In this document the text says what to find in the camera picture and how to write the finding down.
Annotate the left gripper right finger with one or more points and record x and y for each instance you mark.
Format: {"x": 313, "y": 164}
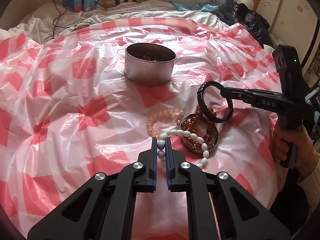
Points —
{"x": 218, "y": 206}

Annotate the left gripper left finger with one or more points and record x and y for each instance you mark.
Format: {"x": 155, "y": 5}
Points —
{"x": 103, "y": 207}

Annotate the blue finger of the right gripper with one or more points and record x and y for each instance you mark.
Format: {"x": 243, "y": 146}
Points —
{"x": 237, "y": 94}

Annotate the white knit sleeve forearm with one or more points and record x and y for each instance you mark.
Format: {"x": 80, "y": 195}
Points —
{"x": 309, "y": 182}

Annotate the right hand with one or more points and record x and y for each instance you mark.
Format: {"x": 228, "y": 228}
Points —
{"x": 295, "y": 141}

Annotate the silver bangle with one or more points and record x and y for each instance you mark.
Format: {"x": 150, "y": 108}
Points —
{"x": 202, "y": 130}

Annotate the black jacket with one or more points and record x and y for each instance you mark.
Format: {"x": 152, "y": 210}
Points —
{"x": 254, "y": 23}

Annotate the tree decorated wardrobe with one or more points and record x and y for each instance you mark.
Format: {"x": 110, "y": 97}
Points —
{"x": 292, "y": 22}

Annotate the blue plastic bag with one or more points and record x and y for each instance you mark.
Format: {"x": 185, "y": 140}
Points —
{"x": 214, "y": 9}

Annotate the round metal tin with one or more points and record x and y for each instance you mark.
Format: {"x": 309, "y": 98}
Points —
{"x": 147, "y": 73}

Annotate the striped pillow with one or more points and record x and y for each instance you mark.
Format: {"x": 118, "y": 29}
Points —
{"x": 114, "y": 3}

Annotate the white bed quilt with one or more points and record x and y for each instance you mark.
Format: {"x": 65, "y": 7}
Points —
{"x": 50, "y": 21}

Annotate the red cord jewelry in tin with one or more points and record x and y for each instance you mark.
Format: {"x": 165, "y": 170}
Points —
{"x": 149, "y": 57}

